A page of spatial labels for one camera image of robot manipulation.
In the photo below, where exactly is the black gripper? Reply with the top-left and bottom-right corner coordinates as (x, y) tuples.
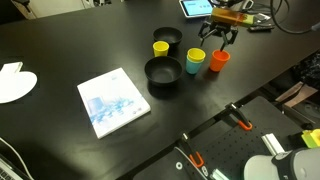
(198, 20), (240, 53)

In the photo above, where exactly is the orange plastic cup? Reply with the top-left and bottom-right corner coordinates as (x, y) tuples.
(209, 49), (231, 73)

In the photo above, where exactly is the tablet with lit screen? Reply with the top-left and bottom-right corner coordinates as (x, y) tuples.
(179, 0), (214, 19)

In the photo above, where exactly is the blue plastic cup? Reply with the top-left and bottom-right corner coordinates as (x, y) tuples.
(185, 57), (204, 75)

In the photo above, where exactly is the small black bowl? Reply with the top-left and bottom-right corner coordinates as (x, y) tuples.
(152, 26), (184, 46)

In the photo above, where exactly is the large black bowl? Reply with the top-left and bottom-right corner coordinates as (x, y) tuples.
(144, 55), (184, 88)

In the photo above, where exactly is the black clamp with orange grip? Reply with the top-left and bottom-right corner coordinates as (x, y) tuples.
(224, 102), (254, 132)
(180, 133), (205, 169)

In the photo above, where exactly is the brown cardboard piece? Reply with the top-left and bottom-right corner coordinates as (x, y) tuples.
(275, 81), (319, 108)

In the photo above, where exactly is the white and blue book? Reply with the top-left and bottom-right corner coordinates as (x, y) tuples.
(76, 67), (152, 140)

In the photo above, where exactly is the yellow green plastic block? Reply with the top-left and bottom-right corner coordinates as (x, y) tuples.
(301, 129), (320, 149)

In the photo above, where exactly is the white round paper plate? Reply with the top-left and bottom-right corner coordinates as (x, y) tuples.
(0, 61), (38, 104)

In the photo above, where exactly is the laptop computer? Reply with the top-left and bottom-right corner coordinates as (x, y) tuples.
(0, 153), (31, 180)

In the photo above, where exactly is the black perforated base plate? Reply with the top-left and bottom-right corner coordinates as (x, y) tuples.
(133, 96), (304, 180)

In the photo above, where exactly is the silver aluminium bracket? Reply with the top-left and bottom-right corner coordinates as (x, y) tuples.
(260, 133), (286, 157)

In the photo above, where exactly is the white laptop cable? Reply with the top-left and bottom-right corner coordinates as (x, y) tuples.
(0, 137), (34, 180)

